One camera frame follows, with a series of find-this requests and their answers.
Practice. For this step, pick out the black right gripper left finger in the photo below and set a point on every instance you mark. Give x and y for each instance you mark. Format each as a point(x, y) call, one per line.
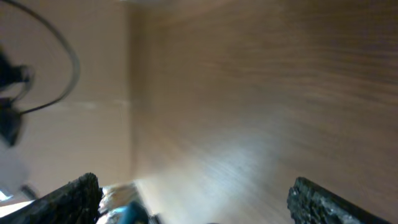
point(76, 202)

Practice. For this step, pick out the black smartphone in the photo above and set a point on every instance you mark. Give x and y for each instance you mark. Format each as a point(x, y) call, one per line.
point(123, 203)

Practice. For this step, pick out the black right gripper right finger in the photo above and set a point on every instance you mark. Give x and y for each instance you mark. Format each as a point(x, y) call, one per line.
point(310, 203)

